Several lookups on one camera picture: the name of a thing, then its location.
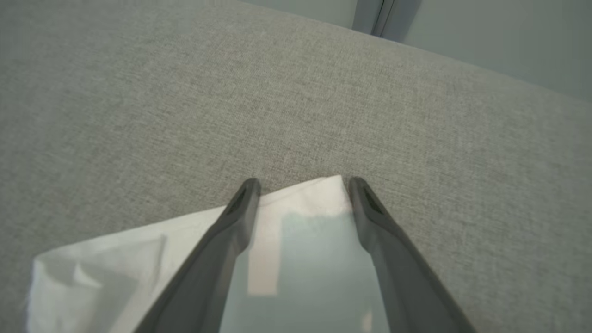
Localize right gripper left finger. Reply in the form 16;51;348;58
134;178;262;333

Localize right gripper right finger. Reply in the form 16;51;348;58
349;177;477;333

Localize red white number three jersey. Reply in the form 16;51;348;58
25;175;394;333

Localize grey fabric sofa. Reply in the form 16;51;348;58
0;0;592;333

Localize grey metal partition post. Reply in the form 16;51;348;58
351;0;422;43

